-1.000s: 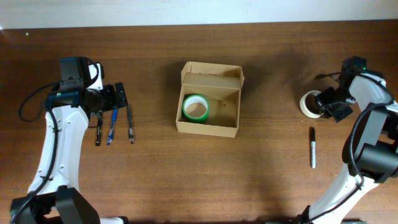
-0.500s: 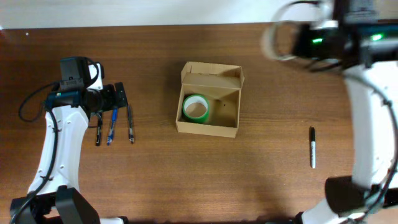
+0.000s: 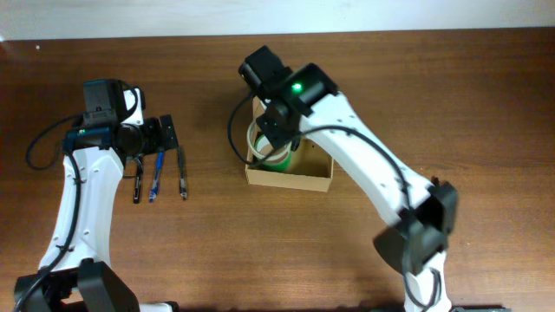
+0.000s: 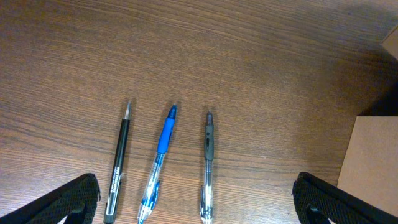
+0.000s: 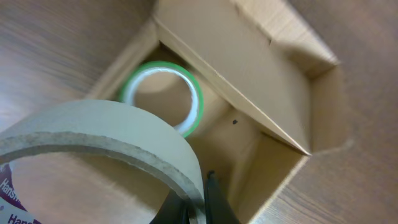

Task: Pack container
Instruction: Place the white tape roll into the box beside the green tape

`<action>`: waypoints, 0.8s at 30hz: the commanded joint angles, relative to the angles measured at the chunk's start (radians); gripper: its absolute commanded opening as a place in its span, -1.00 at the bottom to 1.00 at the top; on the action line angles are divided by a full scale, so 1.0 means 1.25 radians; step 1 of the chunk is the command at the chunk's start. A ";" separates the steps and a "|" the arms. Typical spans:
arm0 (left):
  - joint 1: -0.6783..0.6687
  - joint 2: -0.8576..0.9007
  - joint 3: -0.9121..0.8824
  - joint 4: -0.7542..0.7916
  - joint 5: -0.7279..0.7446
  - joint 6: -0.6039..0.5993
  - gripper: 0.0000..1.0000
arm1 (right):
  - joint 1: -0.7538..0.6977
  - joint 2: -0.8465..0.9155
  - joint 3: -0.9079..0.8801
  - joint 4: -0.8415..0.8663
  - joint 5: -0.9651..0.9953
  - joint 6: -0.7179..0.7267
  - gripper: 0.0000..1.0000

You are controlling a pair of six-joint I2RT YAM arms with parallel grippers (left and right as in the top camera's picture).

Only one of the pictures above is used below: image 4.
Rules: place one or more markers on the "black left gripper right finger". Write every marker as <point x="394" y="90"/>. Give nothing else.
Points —
<point x="317" y="201"/>

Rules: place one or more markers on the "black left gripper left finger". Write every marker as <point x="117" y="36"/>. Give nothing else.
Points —
<point x="73" y="202"/>

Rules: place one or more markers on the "black pen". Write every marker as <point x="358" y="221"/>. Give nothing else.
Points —
<point x="115" y="184"/>

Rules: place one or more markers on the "open cardboard box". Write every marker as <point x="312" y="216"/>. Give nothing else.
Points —
<point x="369" y="170"/>

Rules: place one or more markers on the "blue pen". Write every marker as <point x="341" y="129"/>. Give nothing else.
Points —
<point x="151" y="192"/>

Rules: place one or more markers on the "grey clear pen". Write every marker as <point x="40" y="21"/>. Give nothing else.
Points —
<point x="206" y="208"/>

